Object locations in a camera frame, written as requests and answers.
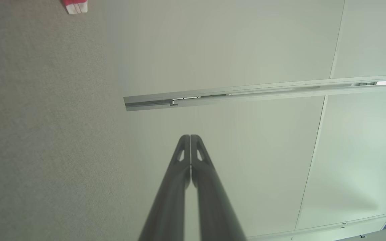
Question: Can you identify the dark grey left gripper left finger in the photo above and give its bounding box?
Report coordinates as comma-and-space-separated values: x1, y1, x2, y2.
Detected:
139, 135, 191, 241

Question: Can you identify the grey metal partition post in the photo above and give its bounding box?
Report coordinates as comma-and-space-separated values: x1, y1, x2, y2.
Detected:
123, 75, 386, 112

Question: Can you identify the red jersey with number print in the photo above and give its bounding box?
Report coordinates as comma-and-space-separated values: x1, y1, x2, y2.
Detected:
62, 0, 89, 15

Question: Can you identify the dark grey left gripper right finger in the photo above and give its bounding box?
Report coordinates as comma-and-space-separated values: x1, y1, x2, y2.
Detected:
191, 135, 247, 241

